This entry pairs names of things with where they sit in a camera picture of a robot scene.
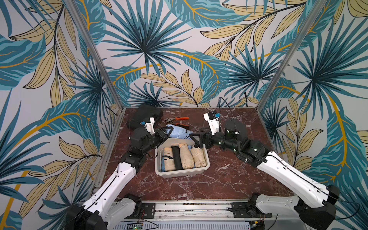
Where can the aluminium frame post left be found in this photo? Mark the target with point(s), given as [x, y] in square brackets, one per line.
[77, 17]

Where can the beige umbrella with black strap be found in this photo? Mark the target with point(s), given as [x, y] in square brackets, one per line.
[167, 160]

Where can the orange handled pliers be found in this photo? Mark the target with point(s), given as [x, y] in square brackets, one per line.
[176, 121]

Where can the light blue umbrella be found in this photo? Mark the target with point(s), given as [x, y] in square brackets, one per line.
[179, 132]

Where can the green circuit board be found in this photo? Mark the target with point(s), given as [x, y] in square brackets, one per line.
[134, 226]

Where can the beige plastic storage box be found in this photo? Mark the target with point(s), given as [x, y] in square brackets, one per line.
[178, 173]

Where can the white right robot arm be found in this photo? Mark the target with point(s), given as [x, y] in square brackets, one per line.
[313, 203]

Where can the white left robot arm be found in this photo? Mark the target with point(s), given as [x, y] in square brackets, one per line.
[100, 211]

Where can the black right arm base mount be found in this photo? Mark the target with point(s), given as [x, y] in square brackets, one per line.
[250, 210]

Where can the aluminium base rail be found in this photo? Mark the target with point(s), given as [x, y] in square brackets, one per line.
[209, 215]

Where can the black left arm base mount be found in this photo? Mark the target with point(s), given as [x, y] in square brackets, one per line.
[145, 210]

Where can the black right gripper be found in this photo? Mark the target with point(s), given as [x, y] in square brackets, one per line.
[206, 139]

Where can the aluminium frame post right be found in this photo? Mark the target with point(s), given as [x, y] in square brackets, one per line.
[317, 7]

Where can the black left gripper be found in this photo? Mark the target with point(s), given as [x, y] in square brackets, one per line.
[161, 133]

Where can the black plastic tool case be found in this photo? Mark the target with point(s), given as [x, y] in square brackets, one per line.
[143, 114]

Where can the aluminium frame post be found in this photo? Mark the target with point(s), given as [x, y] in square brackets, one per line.
[77, 17]
[317, 7]

